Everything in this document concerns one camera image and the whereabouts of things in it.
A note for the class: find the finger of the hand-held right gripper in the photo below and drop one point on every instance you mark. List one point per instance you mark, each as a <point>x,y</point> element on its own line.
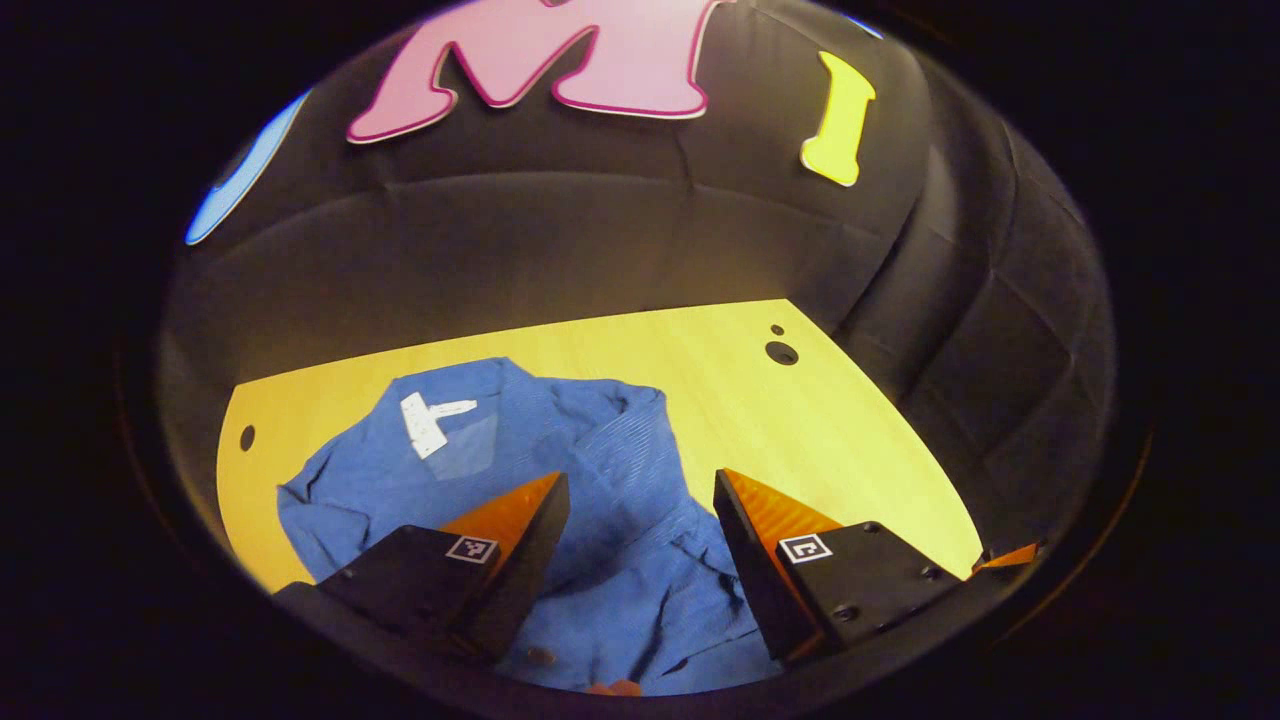
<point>1010,556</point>

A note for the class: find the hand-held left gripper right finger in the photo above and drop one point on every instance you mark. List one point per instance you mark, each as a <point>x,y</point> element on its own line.
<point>760,570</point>

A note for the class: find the black backdrop cloth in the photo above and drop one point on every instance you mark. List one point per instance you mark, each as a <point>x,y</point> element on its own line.
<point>600,240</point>

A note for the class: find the blue garment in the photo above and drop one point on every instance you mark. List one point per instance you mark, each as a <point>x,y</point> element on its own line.
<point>600,450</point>

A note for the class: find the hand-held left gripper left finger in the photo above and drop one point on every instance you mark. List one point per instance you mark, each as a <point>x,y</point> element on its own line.
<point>520,570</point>

